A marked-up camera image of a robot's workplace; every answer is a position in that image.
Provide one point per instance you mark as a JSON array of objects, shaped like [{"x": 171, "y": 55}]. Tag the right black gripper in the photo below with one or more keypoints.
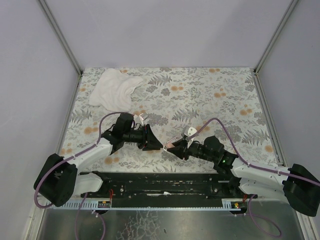
[{"x": 185, "y": 147}]

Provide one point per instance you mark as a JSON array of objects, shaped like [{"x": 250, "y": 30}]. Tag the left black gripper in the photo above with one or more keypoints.
[{"x": 145, "y": 137}]

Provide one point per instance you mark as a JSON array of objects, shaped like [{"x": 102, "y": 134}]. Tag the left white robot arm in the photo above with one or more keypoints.
[{"x": 60, "y": 178}]

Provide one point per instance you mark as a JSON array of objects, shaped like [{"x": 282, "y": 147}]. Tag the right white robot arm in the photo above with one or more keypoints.
[{"x": 294, "y": 185}]

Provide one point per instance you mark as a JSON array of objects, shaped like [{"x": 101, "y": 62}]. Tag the floral patterned table mat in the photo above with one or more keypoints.
[{"x": 174, "y": 98}]

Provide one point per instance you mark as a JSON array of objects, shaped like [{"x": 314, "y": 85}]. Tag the white cloth towel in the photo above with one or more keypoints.
[{"x": 113, "y": 90}]

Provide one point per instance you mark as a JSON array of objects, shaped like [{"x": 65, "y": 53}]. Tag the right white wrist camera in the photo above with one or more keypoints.
[{"x": 188, "y": 132}]

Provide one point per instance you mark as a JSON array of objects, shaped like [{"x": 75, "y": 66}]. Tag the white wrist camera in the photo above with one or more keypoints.
[
  {"x": 188, "y": 132},
  {"x": 139, "y": 119}
]

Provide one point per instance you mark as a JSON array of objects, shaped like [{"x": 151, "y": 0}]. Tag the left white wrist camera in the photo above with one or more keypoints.
[{"x": 139, "y": 119}]

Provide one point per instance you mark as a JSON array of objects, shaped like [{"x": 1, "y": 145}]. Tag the white slotted cable duct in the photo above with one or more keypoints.
[{"x": 159, "y": 203}]

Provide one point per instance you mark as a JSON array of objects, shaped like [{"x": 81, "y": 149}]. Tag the right aluminium frame post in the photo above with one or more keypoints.
[{"x": 279, "y": 29}]

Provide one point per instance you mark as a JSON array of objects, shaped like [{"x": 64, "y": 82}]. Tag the aluminium frame post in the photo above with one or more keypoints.
[
  {"x": 60, "y": 36},
  {"x": 279, "y": 29}
]

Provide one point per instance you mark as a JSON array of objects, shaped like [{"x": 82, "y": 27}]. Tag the left aluminium frame post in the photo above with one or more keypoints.
[{"x": 60, "y": 36}]

